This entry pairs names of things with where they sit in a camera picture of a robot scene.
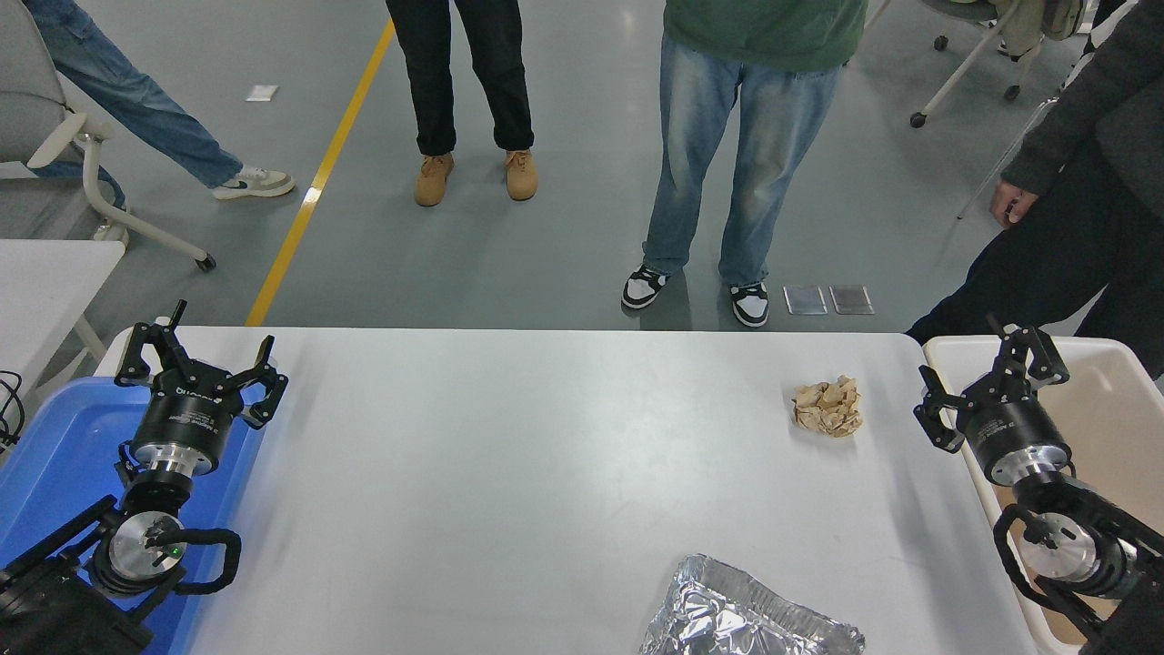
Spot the grey office chair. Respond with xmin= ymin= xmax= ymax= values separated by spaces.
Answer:
xmin=0 ymin=0 xmax=216 ymax=271

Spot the black cable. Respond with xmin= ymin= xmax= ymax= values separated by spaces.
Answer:
xmin=0 ymin=370 xmax=25 ymax=451

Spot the person's right hand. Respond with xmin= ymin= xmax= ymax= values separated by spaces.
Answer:
xmin=989 ymin=179 xmax=1039 ymax=228

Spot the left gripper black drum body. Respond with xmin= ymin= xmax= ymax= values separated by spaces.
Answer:
xmin=132 ymin=379 xmax=247 ymax=461

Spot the blue plastic tray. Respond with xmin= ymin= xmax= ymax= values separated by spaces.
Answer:
xmin=0 ymin=377 xmax=266 ymax=655

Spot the white side table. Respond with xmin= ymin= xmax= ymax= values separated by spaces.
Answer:
xmin=0 ymin=238 xmax=125 ymax=401

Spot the tan paper ball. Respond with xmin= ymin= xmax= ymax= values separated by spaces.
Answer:
xmin=792 ymin=376 xmax=863 ymax=438

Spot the beige jacket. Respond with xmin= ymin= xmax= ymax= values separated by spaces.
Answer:
xmin=996 ymin=0 xmax=1088 ymax=57

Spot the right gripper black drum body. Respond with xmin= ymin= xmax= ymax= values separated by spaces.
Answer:
xmin=958 ymin=393 xmax=1073 ymax=479

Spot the silver foil tray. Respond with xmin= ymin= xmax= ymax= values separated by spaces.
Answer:
xmin=638 ymin=554 xmax=867 ymax=655

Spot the person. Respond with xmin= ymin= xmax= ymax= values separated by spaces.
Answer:
xmin=386 ymin=0 xmax=539 ymax=207
xmin=23 ymin=0 xmax=296 ymax=201
xmin=622 ymin=0 xmax=869 ymax=328
xmin=907 ymin=0 xmax=1164 ymax=378

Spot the thin metal rod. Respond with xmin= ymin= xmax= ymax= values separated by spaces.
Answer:
xmin=958 ymin=96 xmax=1060 ymax=219

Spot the large pale plastic bin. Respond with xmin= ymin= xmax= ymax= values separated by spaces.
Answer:
xmin=923 ymin=335 xmax=1164 ymax=655

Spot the white-legged wheeled chair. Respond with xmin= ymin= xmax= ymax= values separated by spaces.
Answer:
xmin=910 ymin=0 xmax=1092 ymax=128

